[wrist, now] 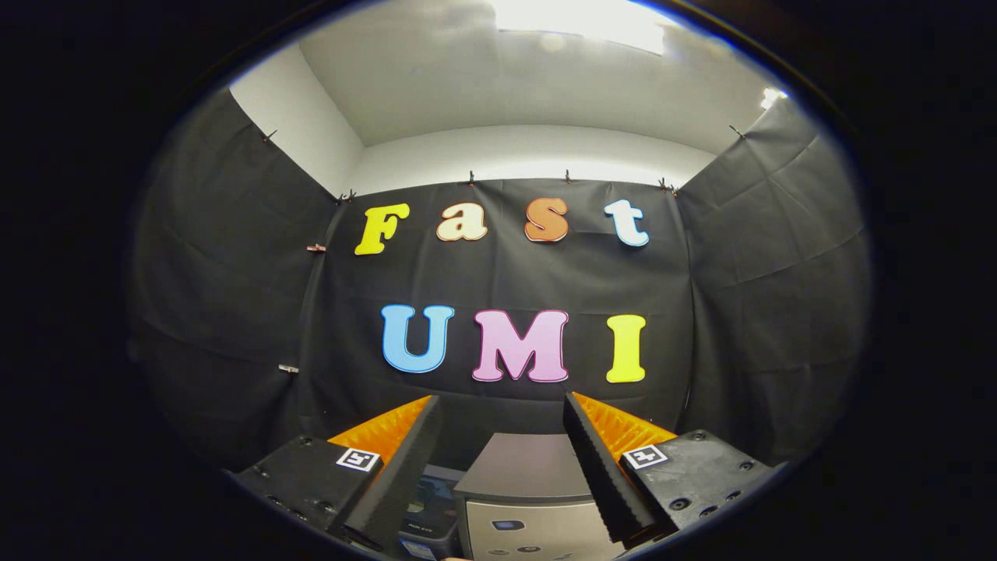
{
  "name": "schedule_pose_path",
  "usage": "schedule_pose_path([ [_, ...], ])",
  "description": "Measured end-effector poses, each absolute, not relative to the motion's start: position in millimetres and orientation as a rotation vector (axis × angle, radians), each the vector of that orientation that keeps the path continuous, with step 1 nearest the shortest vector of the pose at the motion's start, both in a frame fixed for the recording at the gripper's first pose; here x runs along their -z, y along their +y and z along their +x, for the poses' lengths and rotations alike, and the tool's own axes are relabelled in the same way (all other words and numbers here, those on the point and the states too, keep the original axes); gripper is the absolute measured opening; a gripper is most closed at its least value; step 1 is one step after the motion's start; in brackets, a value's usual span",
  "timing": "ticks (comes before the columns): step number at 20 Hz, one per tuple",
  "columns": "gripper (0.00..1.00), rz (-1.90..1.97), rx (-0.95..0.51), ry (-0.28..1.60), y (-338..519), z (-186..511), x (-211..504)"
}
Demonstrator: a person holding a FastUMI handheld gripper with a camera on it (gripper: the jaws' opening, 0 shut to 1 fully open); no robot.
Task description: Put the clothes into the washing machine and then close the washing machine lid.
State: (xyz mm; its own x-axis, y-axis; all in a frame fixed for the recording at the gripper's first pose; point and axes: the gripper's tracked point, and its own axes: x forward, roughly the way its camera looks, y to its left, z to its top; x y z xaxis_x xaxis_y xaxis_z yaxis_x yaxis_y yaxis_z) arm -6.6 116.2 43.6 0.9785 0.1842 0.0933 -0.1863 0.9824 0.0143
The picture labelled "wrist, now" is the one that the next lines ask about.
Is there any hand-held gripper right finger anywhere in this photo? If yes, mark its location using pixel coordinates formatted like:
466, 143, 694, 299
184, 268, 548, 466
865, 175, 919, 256
562, 392, 780, 545

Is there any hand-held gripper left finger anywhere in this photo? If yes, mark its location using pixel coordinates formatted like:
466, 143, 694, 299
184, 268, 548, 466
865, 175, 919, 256
231, 395, 444, 551

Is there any black backdrop cloth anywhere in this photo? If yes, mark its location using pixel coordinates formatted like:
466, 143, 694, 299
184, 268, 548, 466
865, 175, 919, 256
129, 87, 872, 468

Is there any ceiling light panel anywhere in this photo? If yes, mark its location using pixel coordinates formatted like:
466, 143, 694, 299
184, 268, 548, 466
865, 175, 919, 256
489, 0, 668, 56

